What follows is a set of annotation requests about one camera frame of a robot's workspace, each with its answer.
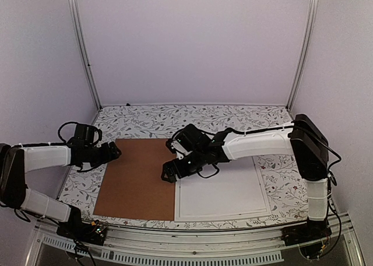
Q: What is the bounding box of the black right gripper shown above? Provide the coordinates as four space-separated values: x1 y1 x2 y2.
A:
161 149 206 184

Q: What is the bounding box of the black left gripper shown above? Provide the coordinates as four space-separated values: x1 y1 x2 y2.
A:
84 141 120 169

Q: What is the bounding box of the brown cardboard backing board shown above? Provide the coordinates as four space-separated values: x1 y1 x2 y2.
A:
93 139 175 221

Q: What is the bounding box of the white picture frame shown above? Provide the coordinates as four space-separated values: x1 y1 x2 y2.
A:
174 155 272 222

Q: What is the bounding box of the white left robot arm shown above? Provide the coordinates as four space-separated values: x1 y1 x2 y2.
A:
1 121 121 239

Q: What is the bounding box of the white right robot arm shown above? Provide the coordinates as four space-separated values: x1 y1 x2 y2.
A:
161 114 334 240

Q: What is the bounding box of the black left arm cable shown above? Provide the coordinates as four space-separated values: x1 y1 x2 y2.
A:
57 121 85 143

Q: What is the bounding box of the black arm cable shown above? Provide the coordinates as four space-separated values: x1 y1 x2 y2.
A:
57 121 85 143
227 125 342 170

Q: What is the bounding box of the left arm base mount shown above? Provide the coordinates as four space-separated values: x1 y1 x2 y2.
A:
57 205 107 246

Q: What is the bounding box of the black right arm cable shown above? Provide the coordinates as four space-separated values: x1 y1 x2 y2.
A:
227 125 342 170

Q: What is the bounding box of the front aluminium rail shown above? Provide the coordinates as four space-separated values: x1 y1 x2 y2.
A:
26 213 364 265

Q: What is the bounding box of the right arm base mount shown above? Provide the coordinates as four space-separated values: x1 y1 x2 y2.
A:
281 218 332 260

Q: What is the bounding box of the left aluminium corner post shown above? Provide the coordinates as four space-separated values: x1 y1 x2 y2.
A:
68 0 103 111

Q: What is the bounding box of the aluminium corner post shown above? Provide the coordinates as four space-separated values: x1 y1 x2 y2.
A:
286 0 319 112
68 0 103 111

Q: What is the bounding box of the right aluminium corner post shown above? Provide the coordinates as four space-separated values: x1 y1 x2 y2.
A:
286 0 319 112

